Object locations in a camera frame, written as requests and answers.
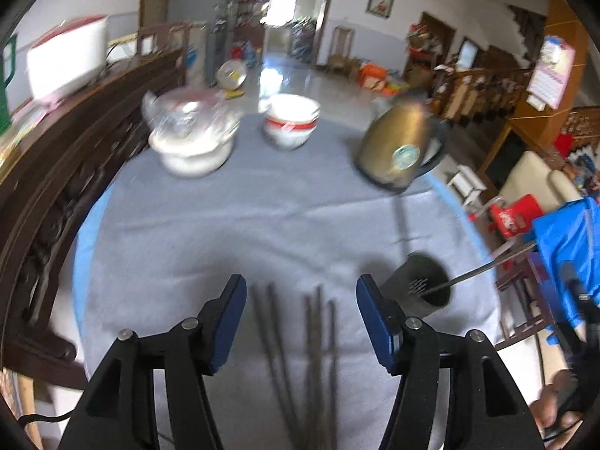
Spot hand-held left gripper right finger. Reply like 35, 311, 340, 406
355, 274, 547, 450

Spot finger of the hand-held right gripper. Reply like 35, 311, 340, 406
532, 197, 600, 345

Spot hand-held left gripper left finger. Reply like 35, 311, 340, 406
58, 273, 248, 450

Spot grey metal chopstick holder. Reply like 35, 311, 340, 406
379, 252, 456, 320

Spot dark metal chopstick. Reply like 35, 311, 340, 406
304, 295, 316, 450
267, 284, 303, 450
316, 285, 327, 450
490, 241, 540, 258
252, 285, 296, 437
421, 252, 539, 294

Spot person's right hand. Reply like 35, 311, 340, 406
532, 370, 596, 439

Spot red plastic child chair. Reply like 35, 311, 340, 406
471, 194, 545, 245

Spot beige sofa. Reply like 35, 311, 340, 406
497, 150, 584, 212

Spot small white stool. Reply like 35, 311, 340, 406
445, 165, 488, 207

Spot white plastic basin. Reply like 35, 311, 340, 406
149, 126, 235, 179

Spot gold electric kettle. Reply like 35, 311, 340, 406
352, 88, 453, 193

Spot white bowl red band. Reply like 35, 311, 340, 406
261, 115, 316, 151
264, 94, 322, 123

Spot clear plastic bag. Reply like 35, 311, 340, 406
142, 87, 245, 148

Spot carved dark wooden sideboard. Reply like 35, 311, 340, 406
0, 49, 188, 376

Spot orange box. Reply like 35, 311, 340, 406
358, 63, 390, 90

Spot round metal pan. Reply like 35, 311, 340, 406
216, 60, 248, 91

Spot light wooden chair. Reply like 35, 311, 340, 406
327, 25, 353, 73

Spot brown wooden chair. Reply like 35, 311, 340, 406
137, 22, 191, 59

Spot white rice cooker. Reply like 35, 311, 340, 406
25, 15, 110, 101

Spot pink wall calendar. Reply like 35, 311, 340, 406
525, 35, 576, 110

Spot black cable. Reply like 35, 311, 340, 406
16, 410, 78, 432

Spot framed wall picture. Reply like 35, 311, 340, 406
366, 0, 396, 20

